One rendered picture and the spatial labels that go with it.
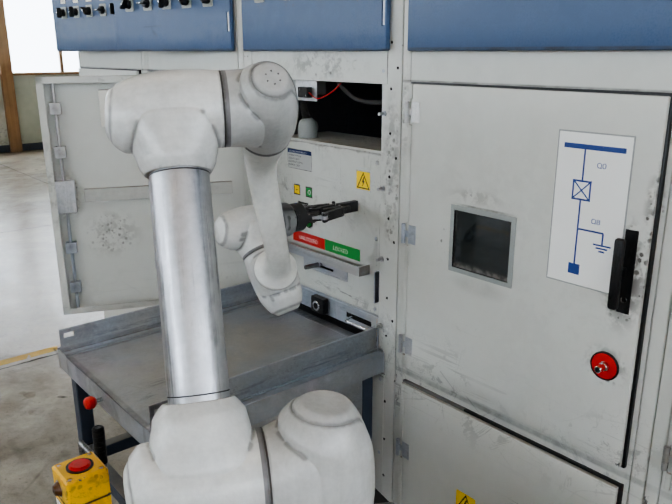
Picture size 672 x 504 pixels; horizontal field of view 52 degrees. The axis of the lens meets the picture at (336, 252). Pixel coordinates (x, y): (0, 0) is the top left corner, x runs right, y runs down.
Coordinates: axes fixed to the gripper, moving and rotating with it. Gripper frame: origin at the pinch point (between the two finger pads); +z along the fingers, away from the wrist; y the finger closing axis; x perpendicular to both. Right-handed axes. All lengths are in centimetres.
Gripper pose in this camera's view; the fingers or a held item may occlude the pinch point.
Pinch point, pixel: (346, 207)
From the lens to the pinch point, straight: 192.6
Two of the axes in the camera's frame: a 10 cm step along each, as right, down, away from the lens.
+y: 6.5, 2.1, -7.3
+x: 0.0, -9.6, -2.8
